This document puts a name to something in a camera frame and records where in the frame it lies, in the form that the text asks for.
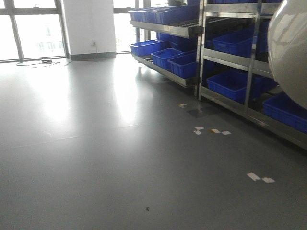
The white plastic bin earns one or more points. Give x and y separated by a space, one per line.
287 43

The blue crate lower shelf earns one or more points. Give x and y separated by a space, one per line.
233 84

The right steel shelf rack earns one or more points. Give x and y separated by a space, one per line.
255 11

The blue crate on shelf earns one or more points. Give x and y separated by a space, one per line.
237 43

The far steel flow rack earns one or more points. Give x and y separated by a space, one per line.
173 50

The blue crate near right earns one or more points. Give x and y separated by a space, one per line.
283 109

